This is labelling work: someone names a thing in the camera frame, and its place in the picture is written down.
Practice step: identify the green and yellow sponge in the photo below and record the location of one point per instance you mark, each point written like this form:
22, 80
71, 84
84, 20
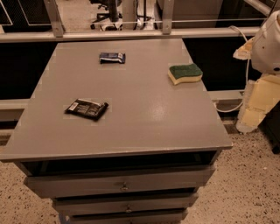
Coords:
185, 73

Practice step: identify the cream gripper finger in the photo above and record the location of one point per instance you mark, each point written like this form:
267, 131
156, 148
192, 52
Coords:
260, 97
244, 52

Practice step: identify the bottom grey drawer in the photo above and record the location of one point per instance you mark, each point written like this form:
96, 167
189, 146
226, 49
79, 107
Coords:
141, 217

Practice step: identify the black rxbar chocolate wrapper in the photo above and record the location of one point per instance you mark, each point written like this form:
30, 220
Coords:
87, 109

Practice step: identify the black office chair base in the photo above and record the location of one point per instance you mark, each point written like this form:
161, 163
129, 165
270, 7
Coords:
111, 11

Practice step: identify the middle grey drawer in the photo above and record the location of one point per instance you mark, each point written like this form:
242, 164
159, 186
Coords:
125, 203

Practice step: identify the grey drawer cabinet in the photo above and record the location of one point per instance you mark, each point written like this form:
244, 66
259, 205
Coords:
150, 123

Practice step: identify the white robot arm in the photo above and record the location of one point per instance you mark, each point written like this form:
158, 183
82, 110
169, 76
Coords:
265, 55

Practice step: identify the top grey drawer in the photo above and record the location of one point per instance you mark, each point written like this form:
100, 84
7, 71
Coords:
131, 181

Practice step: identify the metal railing frame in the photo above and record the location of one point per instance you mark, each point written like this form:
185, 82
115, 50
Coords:
76, 20

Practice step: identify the blue snack bar wrapper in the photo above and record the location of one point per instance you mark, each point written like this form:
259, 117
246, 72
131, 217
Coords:
112, 57

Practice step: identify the grey drawer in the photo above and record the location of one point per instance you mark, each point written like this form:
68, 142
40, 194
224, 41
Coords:
131, 181
125, 203
141, 217

